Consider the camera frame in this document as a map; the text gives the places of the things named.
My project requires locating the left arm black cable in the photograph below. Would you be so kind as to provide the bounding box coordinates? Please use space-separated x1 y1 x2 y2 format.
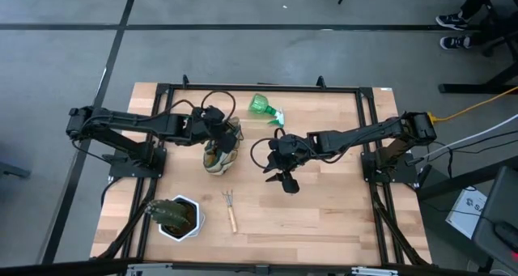
149 90 237 123

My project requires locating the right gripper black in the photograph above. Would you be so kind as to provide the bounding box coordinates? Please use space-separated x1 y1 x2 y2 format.
263 134 312 195

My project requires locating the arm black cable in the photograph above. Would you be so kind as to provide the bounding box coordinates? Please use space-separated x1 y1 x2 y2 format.
249 127 287 170
149 90 237 123

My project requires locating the green cactus plant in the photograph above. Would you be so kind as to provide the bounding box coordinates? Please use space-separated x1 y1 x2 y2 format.
145 198 191 231

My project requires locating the black aluminium table frame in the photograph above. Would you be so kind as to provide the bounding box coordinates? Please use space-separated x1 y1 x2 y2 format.
92 75 432 271

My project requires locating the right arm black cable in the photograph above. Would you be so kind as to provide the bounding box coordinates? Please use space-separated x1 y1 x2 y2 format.
249 127 287 170

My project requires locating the green plastic spray bottle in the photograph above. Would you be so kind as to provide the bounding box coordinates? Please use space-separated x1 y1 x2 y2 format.
248 93 286 128

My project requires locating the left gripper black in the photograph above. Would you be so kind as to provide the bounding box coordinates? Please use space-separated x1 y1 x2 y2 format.
189 105 240 154

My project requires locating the white floor cable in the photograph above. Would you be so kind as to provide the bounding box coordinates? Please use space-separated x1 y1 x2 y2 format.
406 113 518 166

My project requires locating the yellow power cord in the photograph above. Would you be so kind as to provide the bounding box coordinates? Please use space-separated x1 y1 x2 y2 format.
427 85 518 124

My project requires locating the white hexagonal plant pot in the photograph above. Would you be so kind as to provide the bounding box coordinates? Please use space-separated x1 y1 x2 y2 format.
158 194 206 243

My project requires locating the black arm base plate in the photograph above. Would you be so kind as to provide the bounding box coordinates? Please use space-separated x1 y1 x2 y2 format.
361 151 418 184
103 146 168 179

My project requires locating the black desk leg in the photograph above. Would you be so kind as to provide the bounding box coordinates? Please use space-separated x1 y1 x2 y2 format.
439 63 518 95

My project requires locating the wooden handled hand rake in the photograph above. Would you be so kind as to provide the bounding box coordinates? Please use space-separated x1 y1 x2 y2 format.
221 189 239 234

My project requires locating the person's shoe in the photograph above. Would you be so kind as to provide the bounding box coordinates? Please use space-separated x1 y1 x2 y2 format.
435 11 470 31
439 35 473 50

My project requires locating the green and beige gardening bag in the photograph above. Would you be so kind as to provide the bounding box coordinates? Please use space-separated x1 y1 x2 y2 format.
203 117 244 176

